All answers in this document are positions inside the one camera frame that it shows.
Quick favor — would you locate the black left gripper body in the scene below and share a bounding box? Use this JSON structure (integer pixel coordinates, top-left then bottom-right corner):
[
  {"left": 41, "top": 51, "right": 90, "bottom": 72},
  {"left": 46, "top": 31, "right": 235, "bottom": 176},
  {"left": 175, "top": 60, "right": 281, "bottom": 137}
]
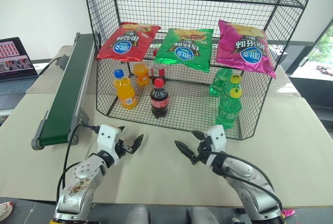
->
[{"left": 115, "top": 138, "right": 134, "bottom": 157}]

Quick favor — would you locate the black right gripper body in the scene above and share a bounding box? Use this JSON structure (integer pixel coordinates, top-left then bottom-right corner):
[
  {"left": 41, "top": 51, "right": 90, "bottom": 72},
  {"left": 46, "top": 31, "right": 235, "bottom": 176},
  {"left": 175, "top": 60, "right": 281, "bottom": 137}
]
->
[{"left": 191, "top": 136, "right": 212, "bottom": 166}]

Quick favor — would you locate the green conveyor belt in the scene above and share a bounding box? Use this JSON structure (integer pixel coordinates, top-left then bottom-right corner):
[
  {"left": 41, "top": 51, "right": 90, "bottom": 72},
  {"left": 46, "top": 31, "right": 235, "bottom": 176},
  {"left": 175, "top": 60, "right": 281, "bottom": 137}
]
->
[{"left": 31, "top": 33, "right": 102, "bottom": 151}]

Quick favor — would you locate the orange soda bottle blue cap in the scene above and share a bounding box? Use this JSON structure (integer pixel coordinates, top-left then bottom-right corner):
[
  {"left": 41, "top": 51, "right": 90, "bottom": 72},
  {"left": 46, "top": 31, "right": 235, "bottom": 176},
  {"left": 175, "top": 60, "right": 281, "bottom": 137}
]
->
[{"left": 113, "top": 69, "right": 138, "bottom": 110}]

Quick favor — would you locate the green soda bottle yellow cap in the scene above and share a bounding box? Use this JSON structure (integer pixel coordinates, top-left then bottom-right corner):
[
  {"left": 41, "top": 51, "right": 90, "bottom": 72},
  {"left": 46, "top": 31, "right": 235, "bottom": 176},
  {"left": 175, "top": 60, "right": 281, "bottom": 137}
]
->
[
  {"left": 221, "top": 74, "right": 243, "bottom": 97},
  {"left": 214, "top": 88, "right": 243, "bottom": 130}
]

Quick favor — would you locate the cola bottle red cap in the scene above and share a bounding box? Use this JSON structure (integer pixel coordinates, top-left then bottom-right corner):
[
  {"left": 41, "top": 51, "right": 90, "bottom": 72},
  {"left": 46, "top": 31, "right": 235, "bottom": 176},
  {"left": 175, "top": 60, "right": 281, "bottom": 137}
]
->
[
  {"left": 150, "top": 77, "right": 170, "bottom": 119},
  {"left": 148, "top": 49, "right": 167, "bottom": 84}
]

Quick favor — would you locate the grey rounded shape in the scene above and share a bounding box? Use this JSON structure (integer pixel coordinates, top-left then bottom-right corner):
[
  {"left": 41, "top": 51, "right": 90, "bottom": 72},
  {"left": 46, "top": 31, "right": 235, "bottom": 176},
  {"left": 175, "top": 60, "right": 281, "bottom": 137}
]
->
[
  {"left": 124, "top": 205, "right": 150, "bottom": 224},
  {"left": 187, "top": 206, "right": 220, "bottom": 224}
]

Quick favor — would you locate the red potato chip bag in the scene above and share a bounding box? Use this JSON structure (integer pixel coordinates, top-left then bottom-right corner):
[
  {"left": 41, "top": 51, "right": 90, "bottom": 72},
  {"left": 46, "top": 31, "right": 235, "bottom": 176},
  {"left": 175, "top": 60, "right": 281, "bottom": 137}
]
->
[{"left": 95, "top": 21, "right": 161, "bottom": 63}]

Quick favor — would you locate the green potato chip bag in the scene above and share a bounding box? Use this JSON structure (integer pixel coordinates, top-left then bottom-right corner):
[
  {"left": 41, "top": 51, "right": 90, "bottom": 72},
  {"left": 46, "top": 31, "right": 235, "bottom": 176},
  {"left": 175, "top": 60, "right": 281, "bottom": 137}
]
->
[{"left": 153, "top": 28, "right": 214, "bottom": 73}]

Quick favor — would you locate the magenta potato chip bag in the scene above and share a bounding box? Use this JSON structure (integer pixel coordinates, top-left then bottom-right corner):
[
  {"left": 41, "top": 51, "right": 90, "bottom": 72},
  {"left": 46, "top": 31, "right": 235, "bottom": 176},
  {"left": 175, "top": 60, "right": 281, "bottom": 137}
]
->
[{"left": 215, "top": 19, "right": 277, "bottom": 80}]

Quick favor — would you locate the dark open laptop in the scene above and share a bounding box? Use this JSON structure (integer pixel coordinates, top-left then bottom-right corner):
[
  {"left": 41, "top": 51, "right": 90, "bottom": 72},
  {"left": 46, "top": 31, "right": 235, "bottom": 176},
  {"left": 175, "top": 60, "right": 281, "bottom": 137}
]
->
[{"left": 0, "top": 36, "right": 40, "bottom": 112}]

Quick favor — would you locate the white and red shoe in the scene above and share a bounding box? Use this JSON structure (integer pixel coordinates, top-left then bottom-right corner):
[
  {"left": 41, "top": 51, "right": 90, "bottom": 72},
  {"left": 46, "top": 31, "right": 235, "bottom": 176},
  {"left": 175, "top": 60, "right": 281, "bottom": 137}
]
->
[{"left": 0, "top": 201, "right": 14, "bottom": 218}]

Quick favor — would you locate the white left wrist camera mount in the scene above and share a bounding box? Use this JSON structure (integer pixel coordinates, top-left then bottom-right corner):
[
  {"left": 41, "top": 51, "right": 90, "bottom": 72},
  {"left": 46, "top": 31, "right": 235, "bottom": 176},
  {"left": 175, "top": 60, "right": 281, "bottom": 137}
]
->
[{"left": 97, "top": 124, "right": 122, "bottom": 163}]

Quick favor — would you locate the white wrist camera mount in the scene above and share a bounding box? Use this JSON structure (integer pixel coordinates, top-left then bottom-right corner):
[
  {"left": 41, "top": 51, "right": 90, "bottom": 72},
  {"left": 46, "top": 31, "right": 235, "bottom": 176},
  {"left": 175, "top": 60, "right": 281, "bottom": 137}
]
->
[
  {"left": 97, "top": 124, "right": 122, "bottom": 163},
  {"left": 206, "top": 125, "right": 227, "bottom": 157}
]

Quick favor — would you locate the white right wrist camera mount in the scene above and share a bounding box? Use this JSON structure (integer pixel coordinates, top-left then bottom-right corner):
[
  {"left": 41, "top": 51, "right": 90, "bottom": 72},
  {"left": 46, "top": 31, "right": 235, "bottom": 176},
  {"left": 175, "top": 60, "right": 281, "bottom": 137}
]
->
[{"left": 206, "top": 125, "right": 227, "bottom": 157}]

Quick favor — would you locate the black wire mesh rack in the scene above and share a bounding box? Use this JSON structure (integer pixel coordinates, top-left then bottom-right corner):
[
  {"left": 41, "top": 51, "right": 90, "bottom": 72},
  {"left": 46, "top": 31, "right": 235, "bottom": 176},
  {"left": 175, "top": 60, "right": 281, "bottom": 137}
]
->
[{"left": 82, "top": 0, "right": 319, "bottom": 141}]

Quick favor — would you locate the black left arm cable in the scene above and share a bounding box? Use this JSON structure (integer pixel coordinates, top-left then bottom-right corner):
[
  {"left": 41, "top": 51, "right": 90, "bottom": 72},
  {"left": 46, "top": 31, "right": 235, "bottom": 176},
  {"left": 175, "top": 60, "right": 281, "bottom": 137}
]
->
[{"left": 55, "top": 123, "right": 101, "bottom": 204}]

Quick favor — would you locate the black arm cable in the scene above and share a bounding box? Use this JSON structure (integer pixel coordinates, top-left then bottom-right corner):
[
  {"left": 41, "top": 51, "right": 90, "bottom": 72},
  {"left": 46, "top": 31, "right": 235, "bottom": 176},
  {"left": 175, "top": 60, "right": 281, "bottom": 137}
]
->
[
  {"left": 55, "top": 123, "right": 101, "bottom": 204},
  {"left": 220, "top": 152, "right": 284, "bottom": 217}
]

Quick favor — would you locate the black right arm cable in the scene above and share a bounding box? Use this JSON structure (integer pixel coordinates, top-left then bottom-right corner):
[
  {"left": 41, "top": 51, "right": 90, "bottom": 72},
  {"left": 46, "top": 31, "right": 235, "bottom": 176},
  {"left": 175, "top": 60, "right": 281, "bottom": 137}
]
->
[{"left": 220, "top": 152, "right": 284, "bottom": 217}]

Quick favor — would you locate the black conveyor power cable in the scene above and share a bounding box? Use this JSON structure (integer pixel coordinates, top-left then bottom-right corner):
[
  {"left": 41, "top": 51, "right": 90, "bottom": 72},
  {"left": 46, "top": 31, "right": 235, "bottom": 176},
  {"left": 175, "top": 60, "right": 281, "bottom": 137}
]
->
[{"left": 37, "top": 57, "right": 62, "bottom": 76}]

